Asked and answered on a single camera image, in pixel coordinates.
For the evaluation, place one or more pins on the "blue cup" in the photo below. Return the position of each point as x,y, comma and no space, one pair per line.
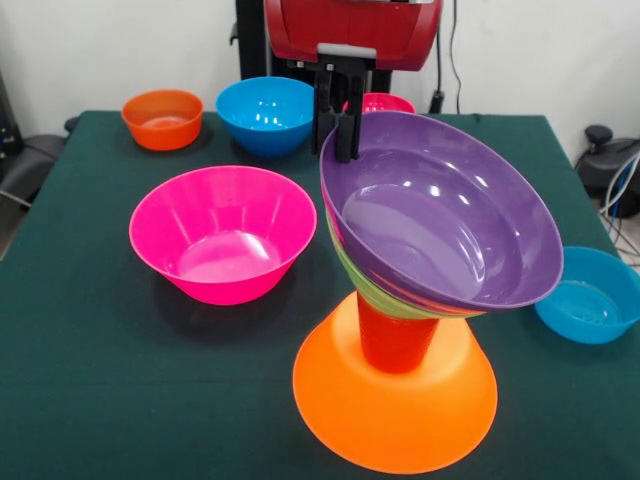
590,320

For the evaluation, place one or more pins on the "large green bowl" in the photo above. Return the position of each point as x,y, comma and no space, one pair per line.
347,265

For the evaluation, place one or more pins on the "dark green tablecloth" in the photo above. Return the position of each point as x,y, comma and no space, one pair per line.
150,375

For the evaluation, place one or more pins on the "orange cup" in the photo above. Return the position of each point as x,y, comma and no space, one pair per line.
162,135
395,345

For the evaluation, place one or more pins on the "purple bowl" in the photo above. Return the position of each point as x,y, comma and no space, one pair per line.
440,230

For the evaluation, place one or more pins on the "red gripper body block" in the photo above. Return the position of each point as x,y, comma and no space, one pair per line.
350,27

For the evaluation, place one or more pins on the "large orange bowl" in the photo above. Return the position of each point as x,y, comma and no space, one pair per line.
400,425

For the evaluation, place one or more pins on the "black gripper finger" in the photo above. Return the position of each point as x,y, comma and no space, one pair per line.
322,130
350,140

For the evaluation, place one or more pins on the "blue bowl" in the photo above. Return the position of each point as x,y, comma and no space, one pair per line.
260,125

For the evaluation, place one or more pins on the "large pink bowl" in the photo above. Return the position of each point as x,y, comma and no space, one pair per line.
220,240

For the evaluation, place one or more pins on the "small crimson bowl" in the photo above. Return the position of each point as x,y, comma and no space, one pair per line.
385,104

